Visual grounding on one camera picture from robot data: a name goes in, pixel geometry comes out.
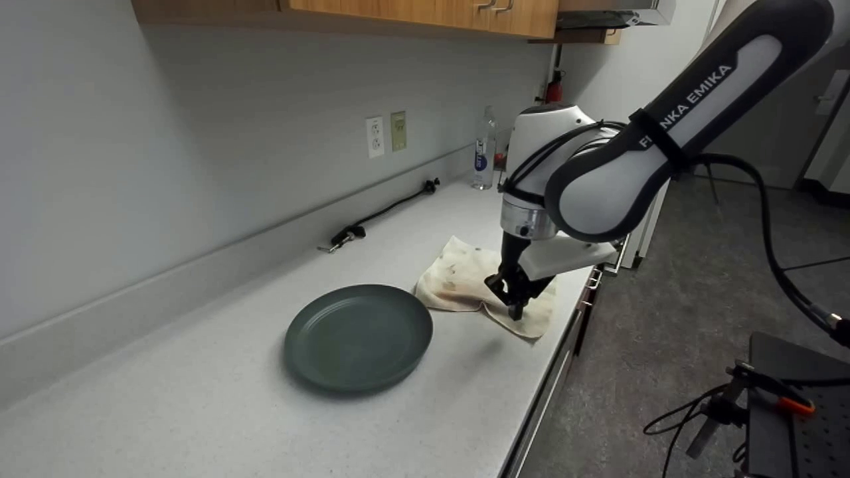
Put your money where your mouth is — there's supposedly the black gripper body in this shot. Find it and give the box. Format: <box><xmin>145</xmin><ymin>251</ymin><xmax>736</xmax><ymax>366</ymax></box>
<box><xmin>491</xmin><ymin>233</ymin><xmax>549</xmax><ymax>308</ymax></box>

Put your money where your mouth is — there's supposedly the beige cloth towel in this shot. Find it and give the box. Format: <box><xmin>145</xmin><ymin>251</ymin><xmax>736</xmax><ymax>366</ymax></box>
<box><xmin>411</xmin><ymin>236</ymin><xmax>557</xmax><ymax>344</ymax></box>

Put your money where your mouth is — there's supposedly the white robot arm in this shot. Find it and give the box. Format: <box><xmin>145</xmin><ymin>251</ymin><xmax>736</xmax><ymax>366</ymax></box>
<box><xmin>487</xmin><ymin>0</ymin><xmax>848</xmax><ymax>320</ymax></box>

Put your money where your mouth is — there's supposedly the clear water bottle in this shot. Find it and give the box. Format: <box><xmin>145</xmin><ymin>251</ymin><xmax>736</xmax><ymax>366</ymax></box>
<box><xmin>469</xmin><ymin>110</ymin><xmax>497</xmax><ymax>188</ymax></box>

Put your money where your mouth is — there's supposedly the dark green plate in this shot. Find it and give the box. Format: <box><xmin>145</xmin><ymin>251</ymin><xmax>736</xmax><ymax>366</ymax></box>
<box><xmin>282</xmin><ymin>284</ymin><xmax>434</xmax><ymax>395</ymax></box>

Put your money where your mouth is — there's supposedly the red fire extinguisher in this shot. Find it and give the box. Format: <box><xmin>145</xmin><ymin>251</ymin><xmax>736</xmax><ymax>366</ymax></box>
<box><xmin>539</xmin><ymin>71</ymin><xmax>564</xmax><ymax>107</ymax></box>

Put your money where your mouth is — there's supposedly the wooden upper cabinet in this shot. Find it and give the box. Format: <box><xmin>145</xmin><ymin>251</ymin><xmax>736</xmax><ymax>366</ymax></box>
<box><xmin>131</xmin><ymin>0</ymin><xmax>564</xmax><ymax>43</ymax></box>

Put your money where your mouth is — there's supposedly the black stand with clamps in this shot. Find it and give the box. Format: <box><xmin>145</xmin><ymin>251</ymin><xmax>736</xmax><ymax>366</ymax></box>
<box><xmin>642</xmin><ymin>332</ymin><xmax>850</xmax><ymax>478</ymax></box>

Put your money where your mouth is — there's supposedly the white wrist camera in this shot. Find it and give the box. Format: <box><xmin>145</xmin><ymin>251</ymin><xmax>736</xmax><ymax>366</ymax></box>
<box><xmin>517</xmin><ymin>240</ymin><xmax>616</xmax><ymax>282</ymax></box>

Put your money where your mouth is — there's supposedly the black cable on counter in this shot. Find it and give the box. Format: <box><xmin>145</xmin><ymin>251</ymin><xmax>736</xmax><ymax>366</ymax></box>
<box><xmin>327</xmin><ymin>175</ymin><xmax>444</xmax><ymax>251</ymax></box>

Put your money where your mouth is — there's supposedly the beige wall switch plate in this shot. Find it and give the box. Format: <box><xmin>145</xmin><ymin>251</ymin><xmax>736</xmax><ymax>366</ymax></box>
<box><xmin>390</xmin><ymin>110</ymin><xmax>406</xmax><ymax>152</ymax></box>

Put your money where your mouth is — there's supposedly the white wall outlet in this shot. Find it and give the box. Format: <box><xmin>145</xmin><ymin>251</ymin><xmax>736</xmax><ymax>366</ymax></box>
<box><xmin>367</xmin><ymin>118</ymin><xmax>384</xmax><ymax>159</ymax></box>

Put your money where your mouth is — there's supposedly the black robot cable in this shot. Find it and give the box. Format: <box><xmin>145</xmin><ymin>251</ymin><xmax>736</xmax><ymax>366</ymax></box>
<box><xmin>689</xmin><ymin>152</ymin><xmax>850</xmax><ymax>352</ymax></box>

